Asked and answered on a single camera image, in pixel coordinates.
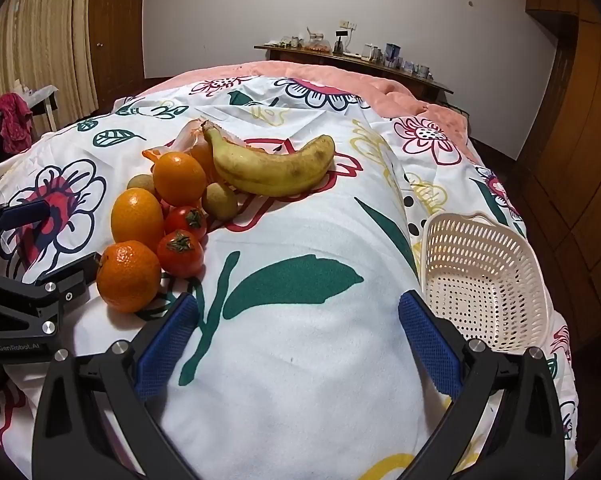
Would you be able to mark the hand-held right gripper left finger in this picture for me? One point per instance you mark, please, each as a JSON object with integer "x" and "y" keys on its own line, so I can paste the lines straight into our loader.
{"x": 168, "y": 345}

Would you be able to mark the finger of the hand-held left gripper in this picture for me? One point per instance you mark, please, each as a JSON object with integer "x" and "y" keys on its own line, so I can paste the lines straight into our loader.
{"x": 25, "y": 212}
{"x": 73, "y": 277}

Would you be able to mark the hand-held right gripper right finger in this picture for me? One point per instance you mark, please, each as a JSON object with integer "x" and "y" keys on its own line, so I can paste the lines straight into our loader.
{"x": 430, "y": 340}

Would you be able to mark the dimpled mandarin orange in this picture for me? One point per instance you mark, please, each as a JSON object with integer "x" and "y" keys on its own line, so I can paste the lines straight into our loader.
{"x": 129, "y": 277}

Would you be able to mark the cream perforated plastic basket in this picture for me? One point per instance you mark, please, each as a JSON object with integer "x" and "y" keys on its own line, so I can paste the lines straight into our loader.
{"x": 480, "y": 280}

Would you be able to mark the oval orange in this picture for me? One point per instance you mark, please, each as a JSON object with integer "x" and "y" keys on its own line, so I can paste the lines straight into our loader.
{"x": 136, "y": 217}

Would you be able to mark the red tomato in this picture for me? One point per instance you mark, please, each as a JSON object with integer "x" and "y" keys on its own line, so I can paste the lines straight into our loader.
{"x": 180, "y": 220}
{"x": 180, "y": 257}

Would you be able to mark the brown kiwi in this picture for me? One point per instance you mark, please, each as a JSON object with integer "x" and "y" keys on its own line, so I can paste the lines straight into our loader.
{"x": 220, "y": 202}
{"x": 141, "y": 183}

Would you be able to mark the round orange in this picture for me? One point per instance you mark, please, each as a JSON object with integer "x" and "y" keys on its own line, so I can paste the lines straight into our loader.
{"x": 179, "y": 178}

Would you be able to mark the yellow banana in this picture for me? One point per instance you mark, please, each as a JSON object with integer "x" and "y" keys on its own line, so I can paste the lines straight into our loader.
{"x": 270, "y": 175}

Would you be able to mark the red cloth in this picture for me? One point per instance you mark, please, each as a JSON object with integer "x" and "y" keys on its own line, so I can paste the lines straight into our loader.
{"x": 13, "y": 120}

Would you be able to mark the white floral blanket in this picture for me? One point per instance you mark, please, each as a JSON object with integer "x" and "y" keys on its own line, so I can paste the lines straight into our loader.
{"x": 300, "y": 360}

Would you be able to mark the brown wooden door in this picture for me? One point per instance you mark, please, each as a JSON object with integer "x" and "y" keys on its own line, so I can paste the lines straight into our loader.
{"x": 118, "y": 35}

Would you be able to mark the wooden sideboard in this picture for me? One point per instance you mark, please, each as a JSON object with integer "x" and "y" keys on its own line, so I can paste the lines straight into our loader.
{"x": 430, "y": 89}

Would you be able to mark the brown wooden wardrobe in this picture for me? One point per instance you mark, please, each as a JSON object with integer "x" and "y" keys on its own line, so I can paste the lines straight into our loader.
{"x": 580, "y": 135}

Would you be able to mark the pink blanket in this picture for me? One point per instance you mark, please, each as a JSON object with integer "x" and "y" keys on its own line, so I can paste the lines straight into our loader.
{"x": 380, "y": 85}

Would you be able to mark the blue water pitcher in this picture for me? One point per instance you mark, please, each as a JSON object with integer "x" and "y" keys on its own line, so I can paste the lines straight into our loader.
{"x": 393, "y": 55}

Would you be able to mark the white electric kettle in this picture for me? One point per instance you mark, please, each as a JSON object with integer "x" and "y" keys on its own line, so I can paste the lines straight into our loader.
{"x": 368, "y": 51}

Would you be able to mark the small black stand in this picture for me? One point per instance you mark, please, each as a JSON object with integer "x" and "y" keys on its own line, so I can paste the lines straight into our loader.
{"x": 338, "y": 42}

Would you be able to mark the glass jar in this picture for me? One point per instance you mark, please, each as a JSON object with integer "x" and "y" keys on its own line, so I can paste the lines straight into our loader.
{"x": 316, "y": 40}

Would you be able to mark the white wall socket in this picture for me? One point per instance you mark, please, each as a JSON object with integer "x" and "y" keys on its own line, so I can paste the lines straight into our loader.
{"x": 348, "y": 25}

